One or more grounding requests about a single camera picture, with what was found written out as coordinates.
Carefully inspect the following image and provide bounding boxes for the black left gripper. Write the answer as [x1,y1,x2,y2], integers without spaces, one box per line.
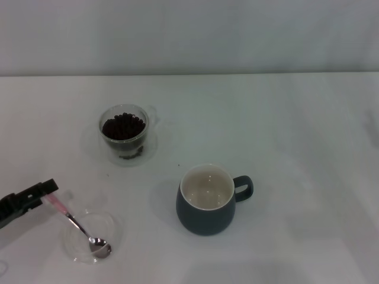
[0,178,59,230]

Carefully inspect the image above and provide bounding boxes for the pink handled metal spoon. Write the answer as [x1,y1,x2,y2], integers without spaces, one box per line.
[44,193,113,259]

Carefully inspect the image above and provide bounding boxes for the coffee beans pile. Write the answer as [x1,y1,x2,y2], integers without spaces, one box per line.
[102,112,147,141]

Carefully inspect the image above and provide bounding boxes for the dark teal ceramic mug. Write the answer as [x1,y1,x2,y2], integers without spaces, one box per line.
[176,163,255,237]

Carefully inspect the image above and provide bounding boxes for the scattered coffee beans cluster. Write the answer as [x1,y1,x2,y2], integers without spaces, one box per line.
[117,144,145,160]

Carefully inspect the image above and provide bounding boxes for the clear glass cup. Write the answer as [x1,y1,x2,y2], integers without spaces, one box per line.
[98,104,159,151]

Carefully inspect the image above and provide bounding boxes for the small clear glass dish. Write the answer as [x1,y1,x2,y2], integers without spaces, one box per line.
[63,208,124,264]

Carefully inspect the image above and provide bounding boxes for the clear glass saucer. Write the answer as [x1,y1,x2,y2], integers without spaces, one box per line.
[82,117,159,167]

